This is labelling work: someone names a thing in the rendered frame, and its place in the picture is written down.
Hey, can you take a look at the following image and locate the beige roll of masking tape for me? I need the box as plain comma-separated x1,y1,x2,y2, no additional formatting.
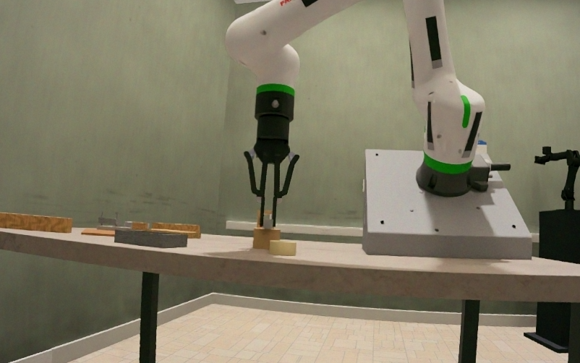
269,241,297,256

